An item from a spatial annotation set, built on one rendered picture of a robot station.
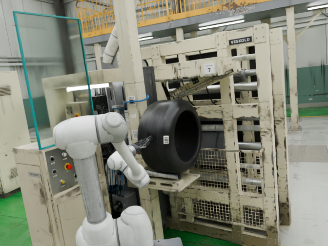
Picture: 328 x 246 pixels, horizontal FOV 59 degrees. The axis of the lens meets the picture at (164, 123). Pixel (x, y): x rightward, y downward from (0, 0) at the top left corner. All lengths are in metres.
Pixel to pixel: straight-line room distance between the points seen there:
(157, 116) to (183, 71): 0.50
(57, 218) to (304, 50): 10.15
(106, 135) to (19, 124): 4.42
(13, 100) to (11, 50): 7.76
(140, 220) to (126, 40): 1.46
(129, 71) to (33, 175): 1.10
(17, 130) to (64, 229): 3.41
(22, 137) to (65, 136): 4.39
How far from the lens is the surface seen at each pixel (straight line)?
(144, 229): 1.62
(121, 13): 2.52
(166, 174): 2.35
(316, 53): 11.38
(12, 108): 5.60
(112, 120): 1.27
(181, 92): 2.65
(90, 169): 1.41
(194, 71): 2.42
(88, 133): 1.30
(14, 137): 5.59
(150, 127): 2.17
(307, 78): 11.32
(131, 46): 2.45
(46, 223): 2.51
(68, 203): 2.43
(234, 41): 2.62
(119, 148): 1.55
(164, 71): 2.57
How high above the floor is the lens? 1.69
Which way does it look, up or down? 9 degrees down
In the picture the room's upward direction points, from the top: 7 degrees counter-clockwise
